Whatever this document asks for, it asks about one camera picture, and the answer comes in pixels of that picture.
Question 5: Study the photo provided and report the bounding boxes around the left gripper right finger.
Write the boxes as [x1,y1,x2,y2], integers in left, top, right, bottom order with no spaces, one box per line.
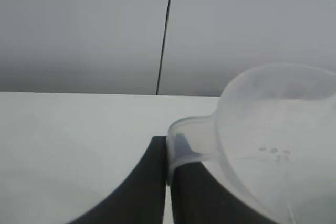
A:
[169,133,238,224]

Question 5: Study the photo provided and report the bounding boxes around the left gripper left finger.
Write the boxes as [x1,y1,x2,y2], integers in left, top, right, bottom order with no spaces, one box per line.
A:
[69,135,169,224]

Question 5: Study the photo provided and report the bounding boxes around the translucent plastic measuring cup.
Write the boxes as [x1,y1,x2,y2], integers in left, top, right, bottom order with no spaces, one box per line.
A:
[167,62,336,224]

